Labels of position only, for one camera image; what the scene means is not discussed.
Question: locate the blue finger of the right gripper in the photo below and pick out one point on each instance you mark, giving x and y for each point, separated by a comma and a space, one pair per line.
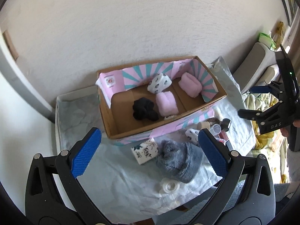
260, 89
257, 115

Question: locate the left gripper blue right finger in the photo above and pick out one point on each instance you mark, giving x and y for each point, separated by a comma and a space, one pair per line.
246, 193

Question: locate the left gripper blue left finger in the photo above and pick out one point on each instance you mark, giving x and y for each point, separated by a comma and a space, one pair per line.
53, 193

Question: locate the brown hair scrunchie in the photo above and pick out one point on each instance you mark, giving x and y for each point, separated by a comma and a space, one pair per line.
213, 121

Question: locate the beige cork cylinder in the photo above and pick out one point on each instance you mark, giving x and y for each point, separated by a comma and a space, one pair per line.
203, 124

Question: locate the pink fluffy sock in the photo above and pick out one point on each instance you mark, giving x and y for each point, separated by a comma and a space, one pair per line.
166, 104
190, 85

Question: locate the person right hand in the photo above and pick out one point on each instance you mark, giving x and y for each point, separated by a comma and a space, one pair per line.
284, 130

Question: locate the grey headboard cushion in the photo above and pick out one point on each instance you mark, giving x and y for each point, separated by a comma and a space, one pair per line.
259, 68

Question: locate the black round jar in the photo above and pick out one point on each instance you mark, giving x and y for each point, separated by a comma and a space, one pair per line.
225, 124

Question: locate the red black tube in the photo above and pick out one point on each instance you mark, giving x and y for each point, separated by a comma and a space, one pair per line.
222, 137

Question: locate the clear plastic cup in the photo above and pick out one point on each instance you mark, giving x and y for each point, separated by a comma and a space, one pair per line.
215, 129

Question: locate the white panda print sock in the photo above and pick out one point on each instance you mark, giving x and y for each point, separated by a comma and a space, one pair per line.
192, 135

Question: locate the grey fluffy sock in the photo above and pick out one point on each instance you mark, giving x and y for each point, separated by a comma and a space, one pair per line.
179, 161

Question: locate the clear tape roll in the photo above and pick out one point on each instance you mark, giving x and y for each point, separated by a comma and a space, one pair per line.
170, 186

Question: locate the light blue floral cloth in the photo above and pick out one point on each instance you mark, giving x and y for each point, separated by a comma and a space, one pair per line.
126, 191

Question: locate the white leopard print sock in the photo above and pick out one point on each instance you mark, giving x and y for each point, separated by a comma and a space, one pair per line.
159, 83

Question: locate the white floral small box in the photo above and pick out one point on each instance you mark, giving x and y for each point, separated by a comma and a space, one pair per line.
145, 151

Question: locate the black sock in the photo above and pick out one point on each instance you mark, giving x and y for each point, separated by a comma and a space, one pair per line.
143, 108

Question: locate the pink teal cardboard box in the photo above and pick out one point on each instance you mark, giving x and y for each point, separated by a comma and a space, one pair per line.
153, 98

